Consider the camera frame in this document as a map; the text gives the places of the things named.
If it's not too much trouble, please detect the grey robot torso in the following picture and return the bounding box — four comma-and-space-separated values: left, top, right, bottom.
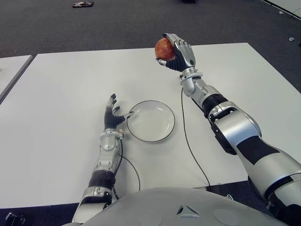
58, 187, 292, 226

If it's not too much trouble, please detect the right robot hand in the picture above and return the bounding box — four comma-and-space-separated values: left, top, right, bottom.
155, 32, 196, 71

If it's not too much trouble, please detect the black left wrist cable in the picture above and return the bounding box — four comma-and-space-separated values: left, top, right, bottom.
114, 137, 142, 199

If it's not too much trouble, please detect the white plate black rim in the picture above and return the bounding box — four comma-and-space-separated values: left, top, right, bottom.
126, 100, 176, 143

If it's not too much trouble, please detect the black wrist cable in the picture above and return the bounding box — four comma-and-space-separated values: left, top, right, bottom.
114, 137, 142, 199
180, 87, 211, 186

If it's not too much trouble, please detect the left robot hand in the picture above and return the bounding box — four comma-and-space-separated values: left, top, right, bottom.
103, 93, 136, 130

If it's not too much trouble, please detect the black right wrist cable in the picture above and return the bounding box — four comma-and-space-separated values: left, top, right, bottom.
180, 87, 211, 186

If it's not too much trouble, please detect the red yellow apple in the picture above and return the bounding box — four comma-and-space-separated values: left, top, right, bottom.
154, 37, 176, 60

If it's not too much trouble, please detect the black device beside torso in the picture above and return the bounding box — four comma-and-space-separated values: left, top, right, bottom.
3, 211, 25, 226

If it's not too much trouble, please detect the red black floor item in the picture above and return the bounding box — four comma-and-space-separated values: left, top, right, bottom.
72, 1, 94, 8

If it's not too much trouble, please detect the white side table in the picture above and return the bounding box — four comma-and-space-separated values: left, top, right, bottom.
0, 55, 33, 104

